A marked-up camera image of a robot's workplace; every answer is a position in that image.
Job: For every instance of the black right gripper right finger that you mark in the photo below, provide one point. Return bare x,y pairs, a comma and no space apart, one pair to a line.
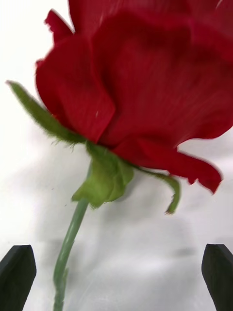
219,274

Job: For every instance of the red rose with green stem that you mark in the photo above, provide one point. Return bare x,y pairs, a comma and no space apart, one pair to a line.
145,85

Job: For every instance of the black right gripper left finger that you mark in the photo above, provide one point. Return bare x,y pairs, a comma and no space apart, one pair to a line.
15,277

